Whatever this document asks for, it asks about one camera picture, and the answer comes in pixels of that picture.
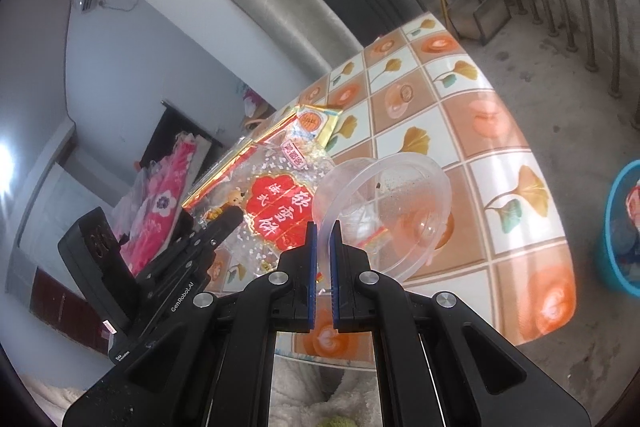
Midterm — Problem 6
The clear snack bag red label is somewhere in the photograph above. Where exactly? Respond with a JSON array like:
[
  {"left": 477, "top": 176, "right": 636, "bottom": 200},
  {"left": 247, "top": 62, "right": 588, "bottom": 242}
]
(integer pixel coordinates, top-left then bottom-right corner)
[{"left": 182, "top": 117, "right": 341, "bottom": 278}]

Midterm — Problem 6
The blue plastic mesh basket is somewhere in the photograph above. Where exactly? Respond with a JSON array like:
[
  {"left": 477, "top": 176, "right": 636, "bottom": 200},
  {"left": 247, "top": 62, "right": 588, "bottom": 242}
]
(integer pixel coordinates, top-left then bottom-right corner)
[{"left": 597, "top": 159, "right": 640, "bottom": 298}]

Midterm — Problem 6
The table with patterned cloth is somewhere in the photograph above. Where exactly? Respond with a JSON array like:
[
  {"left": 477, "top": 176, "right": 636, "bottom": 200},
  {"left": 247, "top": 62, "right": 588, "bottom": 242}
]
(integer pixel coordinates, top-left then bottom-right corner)
[{"left": 197, "top": 12, "right": 577, "bottom": 358}]

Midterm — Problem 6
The clear round plastic container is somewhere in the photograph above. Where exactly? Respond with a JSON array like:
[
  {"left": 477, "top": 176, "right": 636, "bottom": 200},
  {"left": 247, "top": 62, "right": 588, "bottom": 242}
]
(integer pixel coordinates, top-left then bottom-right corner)
[{"left": 312, "top": 152, "right": 453, "bottom": 284}]

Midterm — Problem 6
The small gold snack packet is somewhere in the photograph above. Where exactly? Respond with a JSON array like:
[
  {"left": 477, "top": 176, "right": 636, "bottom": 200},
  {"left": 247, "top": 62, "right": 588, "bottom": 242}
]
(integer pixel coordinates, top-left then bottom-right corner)
[{"left": 290, "top": 104, "right": 346, "bottom": 148}]

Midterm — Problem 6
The white fleece garment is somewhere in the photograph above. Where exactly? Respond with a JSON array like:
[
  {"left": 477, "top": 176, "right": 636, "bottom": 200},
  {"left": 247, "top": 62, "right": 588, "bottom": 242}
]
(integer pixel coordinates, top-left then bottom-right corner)
[{"left": 272, "top": 352, "right": 386, "bottom": 427}]

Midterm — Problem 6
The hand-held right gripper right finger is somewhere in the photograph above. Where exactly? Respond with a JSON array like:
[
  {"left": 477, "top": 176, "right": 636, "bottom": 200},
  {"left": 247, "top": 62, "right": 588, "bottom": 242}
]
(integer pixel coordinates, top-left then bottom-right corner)
[{"left": 330, "top": 221, "right": 591, "bottom": 427}]

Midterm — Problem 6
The metal balcony railing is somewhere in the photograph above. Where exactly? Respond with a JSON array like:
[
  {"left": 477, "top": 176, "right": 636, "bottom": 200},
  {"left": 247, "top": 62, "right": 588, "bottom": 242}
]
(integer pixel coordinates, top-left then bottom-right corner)
[{"left": 415, "top": 0, "right": 640, "bottom": 132}]

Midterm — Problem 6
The dark red wooden cabinet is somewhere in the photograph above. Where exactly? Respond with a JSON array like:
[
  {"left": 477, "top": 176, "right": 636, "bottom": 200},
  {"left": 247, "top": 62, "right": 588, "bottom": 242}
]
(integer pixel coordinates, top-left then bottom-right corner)
[{"left": 30, "top": 269, "right": 111, "bottom": 353}]

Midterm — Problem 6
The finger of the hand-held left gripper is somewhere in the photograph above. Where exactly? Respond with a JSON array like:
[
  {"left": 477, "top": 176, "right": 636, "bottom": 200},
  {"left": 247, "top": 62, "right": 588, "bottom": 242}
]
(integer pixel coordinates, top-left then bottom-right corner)
[{"left": 175, "top": 209, "right": 247, "bottom": 269}]

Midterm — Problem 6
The pink and beige item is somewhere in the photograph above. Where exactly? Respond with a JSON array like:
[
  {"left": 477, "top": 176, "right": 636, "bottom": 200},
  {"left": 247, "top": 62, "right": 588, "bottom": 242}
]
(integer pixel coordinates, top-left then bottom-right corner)
[{"left": 240, "top": 84, "right": 276, "bottom": 130}]

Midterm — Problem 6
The grey metal dustpan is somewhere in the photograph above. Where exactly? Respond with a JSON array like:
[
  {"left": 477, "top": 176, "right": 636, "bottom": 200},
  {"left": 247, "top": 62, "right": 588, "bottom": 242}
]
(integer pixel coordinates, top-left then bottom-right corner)
[{"left": 447, "top": 0, "right": 513, "bottom": 45}]

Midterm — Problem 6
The dark wooden furniture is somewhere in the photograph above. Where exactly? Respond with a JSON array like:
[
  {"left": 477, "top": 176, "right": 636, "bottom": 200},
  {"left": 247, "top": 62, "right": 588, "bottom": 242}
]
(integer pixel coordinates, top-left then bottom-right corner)
[{"left": 140, "top": 99, "right": 226, "bottom": 172}]

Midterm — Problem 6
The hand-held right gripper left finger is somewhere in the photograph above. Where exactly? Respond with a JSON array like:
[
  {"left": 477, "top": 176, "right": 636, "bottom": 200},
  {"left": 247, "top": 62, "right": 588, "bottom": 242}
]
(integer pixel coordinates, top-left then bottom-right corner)
[{"left": 62, "top": 222, "right": 321, "bottom": 427}]

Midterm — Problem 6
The pink floral plastic bag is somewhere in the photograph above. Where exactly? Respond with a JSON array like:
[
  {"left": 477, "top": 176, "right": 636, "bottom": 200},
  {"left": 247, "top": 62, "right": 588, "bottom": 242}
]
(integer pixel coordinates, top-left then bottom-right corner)
[{"left": 112, "top": 132, "right": 201, "bottom": 273}]

